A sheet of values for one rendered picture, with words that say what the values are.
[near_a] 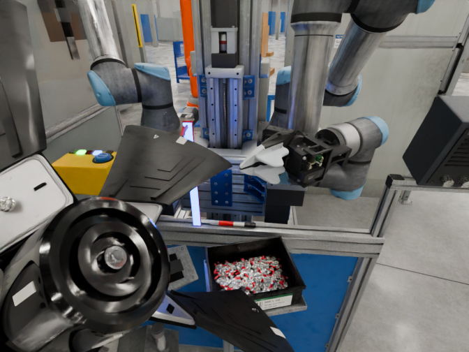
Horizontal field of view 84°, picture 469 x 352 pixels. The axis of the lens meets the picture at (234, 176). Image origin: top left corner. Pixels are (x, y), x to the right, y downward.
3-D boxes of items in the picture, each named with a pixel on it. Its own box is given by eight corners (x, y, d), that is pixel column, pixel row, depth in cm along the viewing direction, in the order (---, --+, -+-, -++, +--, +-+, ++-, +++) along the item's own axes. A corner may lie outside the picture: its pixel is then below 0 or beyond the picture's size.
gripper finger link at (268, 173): (255, 183, 42) (298, 168, 46) (236, 165, 46) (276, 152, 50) (253, 198, 43) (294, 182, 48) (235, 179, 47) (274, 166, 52)
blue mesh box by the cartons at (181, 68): (175, 83, 681) (171, 40, 630) (197, 75, 785) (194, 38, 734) (206, 85, 657) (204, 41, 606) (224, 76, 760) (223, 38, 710)
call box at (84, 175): (61, 198, 73) (47, 165, 68) (82, 179, 82) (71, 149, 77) (115, 200, 72) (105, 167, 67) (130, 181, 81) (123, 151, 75)
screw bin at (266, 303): (212, 323, 59) (211, 304, 55) (205, 264, 73) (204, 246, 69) (302, 305, 62) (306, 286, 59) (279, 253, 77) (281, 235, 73)
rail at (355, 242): (93, 239, 85) (86, 221, 81) (100, 231, 89) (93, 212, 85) (377, 258, 79) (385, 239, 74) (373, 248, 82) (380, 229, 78)
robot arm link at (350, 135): (335, 117, 56) (325, 150, 60) (319, 121, 54) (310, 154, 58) (365, 131, 51) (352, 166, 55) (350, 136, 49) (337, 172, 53)
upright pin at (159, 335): (154, 355, 42) (148, 333, 39) (158, 341, 44) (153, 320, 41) (167, 356, 42) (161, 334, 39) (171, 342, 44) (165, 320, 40)
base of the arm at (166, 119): (150, 119, 110) (146, 96, 105) (185, 121, 109) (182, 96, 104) (134, 133, 97) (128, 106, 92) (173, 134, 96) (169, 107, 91)
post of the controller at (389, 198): (372, 237, 75) (393, 179, 65) (368, 230, 78) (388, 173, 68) (382, 237, 75) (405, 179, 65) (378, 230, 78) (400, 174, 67)
